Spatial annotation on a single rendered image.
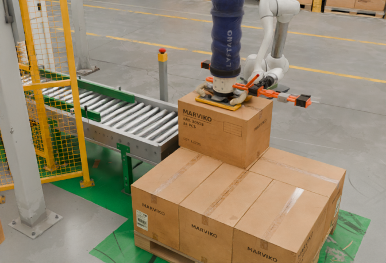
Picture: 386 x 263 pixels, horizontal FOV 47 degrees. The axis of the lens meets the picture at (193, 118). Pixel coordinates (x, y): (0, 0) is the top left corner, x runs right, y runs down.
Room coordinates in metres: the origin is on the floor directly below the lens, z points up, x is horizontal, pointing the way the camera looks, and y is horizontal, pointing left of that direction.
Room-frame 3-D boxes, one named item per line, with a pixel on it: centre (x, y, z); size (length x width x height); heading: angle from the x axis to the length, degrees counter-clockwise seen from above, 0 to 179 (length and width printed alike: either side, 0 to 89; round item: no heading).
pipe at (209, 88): (3.04, -0.23, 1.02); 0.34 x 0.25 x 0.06; 57
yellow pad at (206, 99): (2.96, -0.18, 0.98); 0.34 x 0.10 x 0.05; 57
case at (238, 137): (3.03, -0.24, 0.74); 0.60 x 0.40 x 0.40; 55
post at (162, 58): (3.95, 0.28, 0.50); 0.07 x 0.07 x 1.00; 57
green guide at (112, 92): (4.27, 1.21, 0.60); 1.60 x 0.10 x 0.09; 57
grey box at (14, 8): (2.86, 1.19, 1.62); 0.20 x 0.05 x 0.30; 57
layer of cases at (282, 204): (2.60, -0.34, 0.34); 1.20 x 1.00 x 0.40; 57
